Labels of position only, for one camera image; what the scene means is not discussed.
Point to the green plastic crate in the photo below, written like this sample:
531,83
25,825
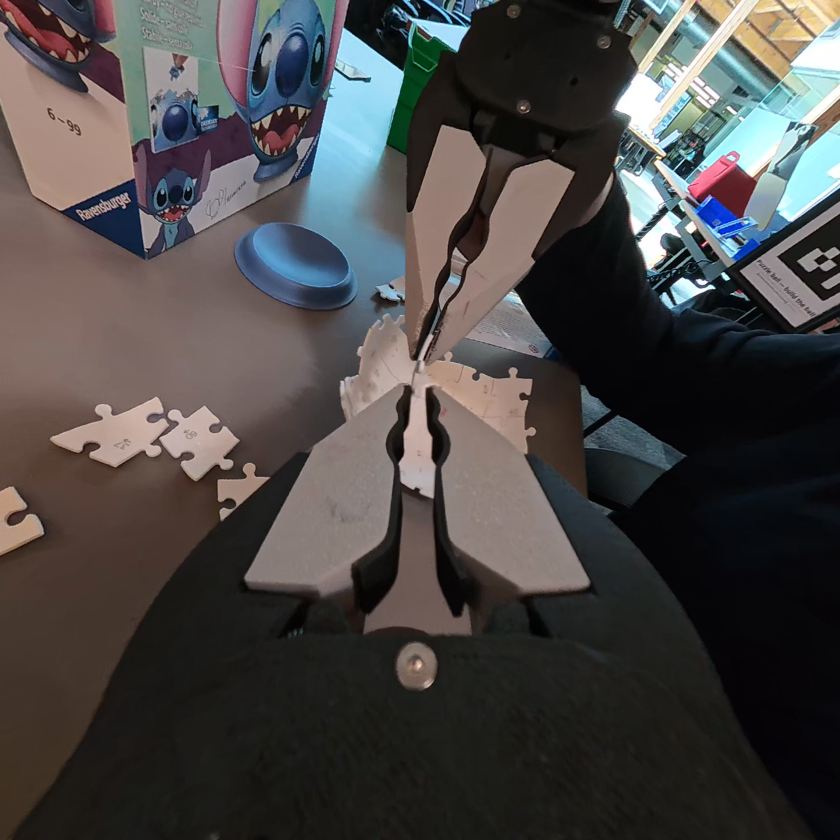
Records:
413,98

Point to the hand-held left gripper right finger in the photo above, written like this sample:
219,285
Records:
512,518

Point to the single numbered puzzle piece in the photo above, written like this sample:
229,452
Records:
423,358

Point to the red bag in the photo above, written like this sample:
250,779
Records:
722,180

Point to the blue round plastic stand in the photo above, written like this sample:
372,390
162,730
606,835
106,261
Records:
295,262

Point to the colourful cartoon puzzle box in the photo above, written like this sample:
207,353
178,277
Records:
197,98

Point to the black framed marker sign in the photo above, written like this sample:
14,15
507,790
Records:
787,275

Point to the blue tray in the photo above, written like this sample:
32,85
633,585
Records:
725,223

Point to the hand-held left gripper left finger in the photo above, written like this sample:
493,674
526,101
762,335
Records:
328,518

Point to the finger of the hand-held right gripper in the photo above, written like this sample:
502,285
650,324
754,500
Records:
525,229
436,216

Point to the dark chair armrest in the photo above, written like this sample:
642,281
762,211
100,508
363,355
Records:
623,479

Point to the person's right forearm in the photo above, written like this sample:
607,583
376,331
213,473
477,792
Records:
656,315

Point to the assembled curved puzzle section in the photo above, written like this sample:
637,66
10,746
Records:
485,394

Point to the white printed leaflet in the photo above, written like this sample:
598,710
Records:
505,328

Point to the scatter of puzzle pieces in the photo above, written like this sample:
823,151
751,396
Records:
111,436

